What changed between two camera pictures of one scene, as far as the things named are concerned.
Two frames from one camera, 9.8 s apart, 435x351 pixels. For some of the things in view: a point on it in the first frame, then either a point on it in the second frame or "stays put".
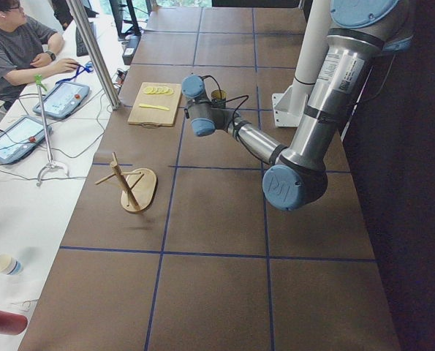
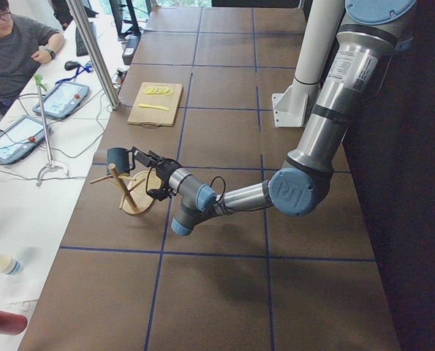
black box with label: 130,49 stays put
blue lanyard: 88,67 stays put
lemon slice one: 148,90 stays put
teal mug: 218,97 → 123,159
